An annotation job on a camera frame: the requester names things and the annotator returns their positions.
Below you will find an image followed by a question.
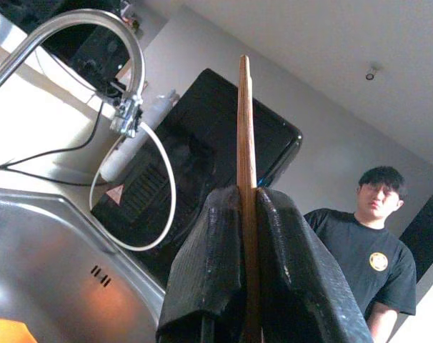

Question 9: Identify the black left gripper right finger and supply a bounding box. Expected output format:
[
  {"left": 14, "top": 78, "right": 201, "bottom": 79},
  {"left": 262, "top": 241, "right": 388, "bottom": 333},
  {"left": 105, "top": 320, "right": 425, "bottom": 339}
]
[{"left": 255, "top": 187, "right": 374, "bottom": 343}]

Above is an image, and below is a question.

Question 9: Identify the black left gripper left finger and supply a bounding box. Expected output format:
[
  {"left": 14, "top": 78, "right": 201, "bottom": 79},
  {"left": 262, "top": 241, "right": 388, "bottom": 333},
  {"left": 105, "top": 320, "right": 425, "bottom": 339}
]
[{"left": 155, "top": 185, "right": 244, "bottom": 343}]

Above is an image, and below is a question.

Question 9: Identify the wooden chopstick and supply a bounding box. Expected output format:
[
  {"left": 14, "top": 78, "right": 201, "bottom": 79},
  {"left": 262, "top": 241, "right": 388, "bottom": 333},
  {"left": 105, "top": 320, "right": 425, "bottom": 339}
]
[{"left": 237, "top": 54, "right": 264, "bottom": 343}]

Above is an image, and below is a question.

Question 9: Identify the orange plastic plate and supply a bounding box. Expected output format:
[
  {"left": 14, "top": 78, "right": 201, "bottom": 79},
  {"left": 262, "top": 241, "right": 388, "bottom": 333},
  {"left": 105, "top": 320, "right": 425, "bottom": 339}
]
[{"left": 0, "top": 317, "right": 38, "bottom": 343}]

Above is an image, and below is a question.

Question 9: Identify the person in black t-shirt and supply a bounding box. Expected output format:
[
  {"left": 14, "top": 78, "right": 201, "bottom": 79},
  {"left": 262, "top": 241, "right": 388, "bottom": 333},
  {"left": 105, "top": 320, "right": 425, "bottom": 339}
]
[{"left": 304, "top": 166, "right": 417, "bottom": 343}]

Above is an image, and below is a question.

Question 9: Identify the white water filter cylinder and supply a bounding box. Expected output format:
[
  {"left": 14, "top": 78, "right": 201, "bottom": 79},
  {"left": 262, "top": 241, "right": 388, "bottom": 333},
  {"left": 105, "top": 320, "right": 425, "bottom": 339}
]
[{"left": 100, "top": 89, "right": 180, "bottom": 184}]

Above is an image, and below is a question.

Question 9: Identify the black countertop appliance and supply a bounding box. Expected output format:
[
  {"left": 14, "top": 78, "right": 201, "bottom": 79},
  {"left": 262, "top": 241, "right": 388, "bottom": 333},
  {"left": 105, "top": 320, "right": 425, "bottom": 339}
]
[{"left": 91, "top": 67, "right": 304, "bottom": 287}]

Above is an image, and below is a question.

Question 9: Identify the stainless steel sink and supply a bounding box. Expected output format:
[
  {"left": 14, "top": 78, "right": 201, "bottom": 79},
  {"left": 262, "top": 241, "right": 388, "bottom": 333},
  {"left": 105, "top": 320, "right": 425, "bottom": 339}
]
[{"left": 0, "top": 185, "right": 167, "bottom": 343}]

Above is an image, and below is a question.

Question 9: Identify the ceiling lamp socket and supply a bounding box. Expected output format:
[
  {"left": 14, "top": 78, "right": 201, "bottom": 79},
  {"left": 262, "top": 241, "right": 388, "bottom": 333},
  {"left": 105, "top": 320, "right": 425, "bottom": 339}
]
[{"left": 364, "top": 62, "right": 382, "bottom": 81}]

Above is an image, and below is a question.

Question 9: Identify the chrome gooseneck faucet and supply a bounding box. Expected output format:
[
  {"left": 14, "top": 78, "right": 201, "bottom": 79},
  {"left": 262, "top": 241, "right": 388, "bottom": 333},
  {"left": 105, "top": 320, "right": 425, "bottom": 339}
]
[{"left": 0, "top": 9, "right": 146, "bottom": 139}]

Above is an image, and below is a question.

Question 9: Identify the white flexible hose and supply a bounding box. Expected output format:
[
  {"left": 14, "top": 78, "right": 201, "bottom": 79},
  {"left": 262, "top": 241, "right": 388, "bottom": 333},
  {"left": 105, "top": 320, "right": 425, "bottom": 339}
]
[{"left": 89, "top": 121, "right": 177, "bottom": 253}]

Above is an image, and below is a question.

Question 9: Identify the black power cable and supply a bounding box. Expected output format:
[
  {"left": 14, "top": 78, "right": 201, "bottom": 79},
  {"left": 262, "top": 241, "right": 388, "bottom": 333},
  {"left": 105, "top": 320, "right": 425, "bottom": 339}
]
[{"left": 0, "top": 101, "right": 105, "bottom": 169}]

